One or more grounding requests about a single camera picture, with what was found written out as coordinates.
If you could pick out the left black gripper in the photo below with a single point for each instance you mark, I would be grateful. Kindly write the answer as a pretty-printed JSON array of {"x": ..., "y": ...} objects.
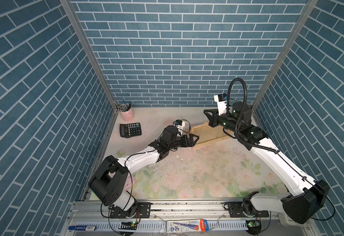
[{"x": 184, "y": 138}]

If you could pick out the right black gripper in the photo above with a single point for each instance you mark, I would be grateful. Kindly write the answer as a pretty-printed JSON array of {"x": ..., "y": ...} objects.
[{"x": 214, "y": 114}]

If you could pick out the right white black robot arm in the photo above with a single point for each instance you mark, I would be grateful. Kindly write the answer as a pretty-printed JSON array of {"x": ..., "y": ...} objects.
[{"x": 305, "y": 196}]

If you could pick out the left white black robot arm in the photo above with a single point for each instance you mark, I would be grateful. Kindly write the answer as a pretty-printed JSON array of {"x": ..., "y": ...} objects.
[{"x": 108, "y": 181}]

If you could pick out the wooden jewelry display stand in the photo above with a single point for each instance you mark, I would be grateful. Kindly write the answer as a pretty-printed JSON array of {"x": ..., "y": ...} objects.
[{"x": 208, "y": 135}]

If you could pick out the black desk calculator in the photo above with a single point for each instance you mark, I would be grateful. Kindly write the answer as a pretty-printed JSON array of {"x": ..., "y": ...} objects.
[{"x": 130, "y": 130}]

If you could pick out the pink pen holder cup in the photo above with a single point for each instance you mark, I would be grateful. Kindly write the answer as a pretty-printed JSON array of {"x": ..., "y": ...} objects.
[{"x": 128, "y": 115}]

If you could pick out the pens in pink cup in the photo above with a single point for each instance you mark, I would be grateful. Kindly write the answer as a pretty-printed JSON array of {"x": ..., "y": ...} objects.
[{"x": 124, "y": 107}]

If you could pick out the red blue packaged box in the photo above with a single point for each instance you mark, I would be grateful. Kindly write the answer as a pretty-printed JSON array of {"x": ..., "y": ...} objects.
[{"x": 183, "y": 226}]

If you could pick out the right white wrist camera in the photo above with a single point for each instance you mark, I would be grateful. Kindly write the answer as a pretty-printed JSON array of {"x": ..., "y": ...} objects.
[{"x": 221, "y": 100}]

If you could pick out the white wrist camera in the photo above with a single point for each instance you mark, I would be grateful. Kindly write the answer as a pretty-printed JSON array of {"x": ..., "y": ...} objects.
[
  {"x": 221, "y": 100},
  {"x": 183, "y": 126}
]

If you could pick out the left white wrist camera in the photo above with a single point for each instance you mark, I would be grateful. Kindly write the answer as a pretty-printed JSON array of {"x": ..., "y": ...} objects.
[{"x": 183, "y": 126}]

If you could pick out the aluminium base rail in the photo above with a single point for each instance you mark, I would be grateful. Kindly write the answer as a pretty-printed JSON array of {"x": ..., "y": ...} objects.
[{"x": 224, "y": 217}]

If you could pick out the white plastic bracket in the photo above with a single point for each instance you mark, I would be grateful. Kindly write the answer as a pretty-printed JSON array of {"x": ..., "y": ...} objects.
[{"x": 285, "y": 220}]

